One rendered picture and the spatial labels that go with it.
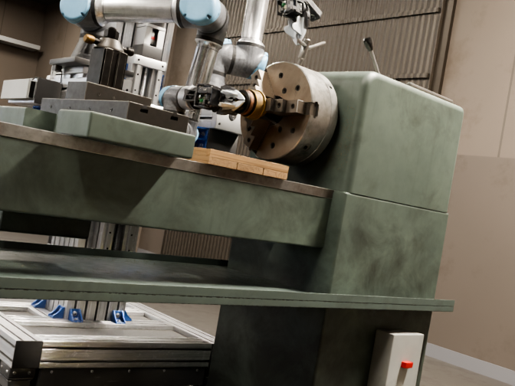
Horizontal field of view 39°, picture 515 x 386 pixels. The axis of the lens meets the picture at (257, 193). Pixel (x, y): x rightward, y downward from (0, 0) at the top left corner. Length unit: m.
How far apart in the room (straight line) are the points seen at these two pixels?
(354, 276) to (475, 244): 2.41
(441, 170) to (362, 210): 0.45
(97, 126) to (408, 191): 1.22
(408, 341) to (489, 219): 2.23
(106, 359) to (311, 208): 0.90
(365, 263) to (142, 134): 0.96
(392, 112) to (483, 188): 2.36
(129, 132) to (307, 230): 0.75
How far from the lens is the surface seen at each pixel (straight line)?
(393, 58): 5.36
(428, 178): 2.60
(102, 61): 1.98
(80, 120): 1.68
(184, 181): 1.88
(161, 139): 1.75
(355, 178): 2.28
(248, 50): 2.91
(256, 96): 2.20
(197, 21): 2.35
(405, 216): 2.52
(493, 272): 4.61
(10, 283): 1.52
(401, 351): 2.50
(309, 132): 2.21
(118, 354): 2.63
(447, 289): 4.79
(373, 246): 2.40
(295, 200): 2.16
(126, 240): 2.83
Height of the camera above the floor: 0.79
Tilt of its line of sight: 1 degrees up
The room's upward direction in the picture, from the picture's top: 10 degrees clockwise
